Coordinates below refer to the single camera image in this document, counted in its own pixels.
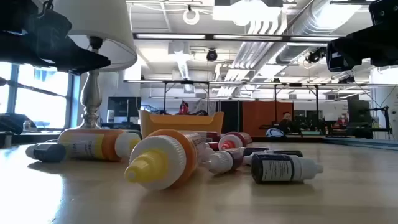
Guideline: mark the person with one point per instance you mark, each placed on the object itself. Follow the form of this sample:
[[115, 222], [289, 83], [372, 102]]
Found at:
[[285, 124]]

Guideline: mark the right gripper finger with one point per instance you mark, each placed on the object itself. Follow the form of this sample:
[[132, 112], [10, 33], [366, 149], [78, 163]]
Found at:
[[348, 49]]

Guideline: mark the small brown food coloring bottle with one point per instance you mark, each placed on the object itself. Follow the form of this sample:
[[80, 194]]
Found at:
[[224, 161]]

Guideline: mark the black bag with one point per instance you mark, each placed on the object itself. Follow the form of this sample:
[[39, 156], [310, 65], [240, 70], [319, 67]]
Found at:
[[15, 123]]

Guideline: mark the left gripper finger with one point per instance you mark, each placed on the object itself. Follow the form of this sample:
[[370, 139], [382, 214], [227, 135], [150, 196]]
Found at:
[[84, 60]]

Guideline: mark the blue white ball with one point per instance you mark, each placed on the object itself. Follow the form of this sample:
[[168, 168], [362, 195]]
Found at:
[[275, 133]]

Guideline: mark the small blue food coloring bottle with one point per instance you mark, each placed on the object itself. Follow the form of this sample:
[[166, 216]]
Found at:
[[276, 169]]

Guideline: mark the black overhead camera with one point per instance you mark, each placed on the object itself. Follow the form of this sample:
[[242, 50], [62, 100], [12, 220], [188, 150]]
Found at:
[[212, 55]]

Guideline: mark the small black food coloring bottle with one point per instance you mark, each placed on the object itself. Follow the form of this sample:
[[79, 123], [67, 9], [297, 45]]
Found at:
[[289, 153], [49, 153]]

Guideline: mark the small red food coloring bottle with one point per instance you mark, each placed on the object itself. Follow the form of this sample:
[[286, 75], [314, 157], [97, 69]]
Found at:
[[214, 146]]

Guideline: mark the white shade silver table lamp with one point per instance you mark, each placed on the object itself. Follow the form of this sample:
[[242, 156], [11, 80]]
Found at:
[[90, 93]]

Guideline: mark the yellow plastic bin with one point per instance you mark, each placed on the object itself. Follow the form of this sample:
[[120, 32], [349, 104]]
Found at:
[[186, 123]]

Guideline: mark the orange partition panel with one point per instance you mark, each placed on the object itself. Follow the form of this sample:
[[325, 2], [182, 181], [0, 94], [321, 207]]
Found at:
[[258, 118]]

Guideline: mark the black rig bar with lights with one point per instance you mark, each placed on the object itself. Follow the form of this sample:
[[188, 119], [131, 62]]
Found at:
[[210, 37]]

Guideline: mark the red object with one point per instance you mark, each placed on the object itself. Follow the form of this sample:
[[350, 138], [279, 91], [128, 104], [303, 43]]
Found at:
[[184, 109]]

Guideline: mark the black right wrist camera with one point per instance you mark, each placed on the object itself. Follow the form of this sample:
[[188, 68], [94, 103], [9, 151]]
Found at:
[[384, 12]]

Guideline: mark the large yellow food coloring bottle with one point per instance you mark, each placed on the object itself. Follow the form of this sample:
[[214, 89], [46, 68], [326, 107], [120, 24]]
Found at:
[[161, 161], [90, 146]]

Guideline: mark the black monitor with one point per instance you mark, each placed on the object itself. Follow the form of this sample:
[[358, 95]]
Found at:
[[357, 112], [124, 109]]

